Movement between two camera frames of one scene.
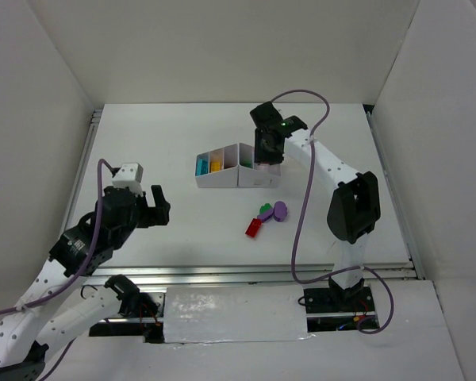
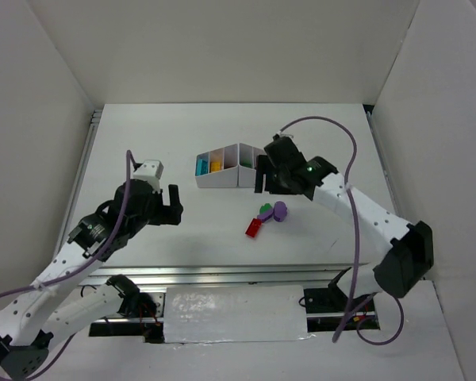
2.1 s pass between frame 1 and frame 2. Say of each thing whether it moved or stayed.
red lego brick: stayed
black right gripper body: moved
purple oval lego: stayed
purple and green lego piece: stayed
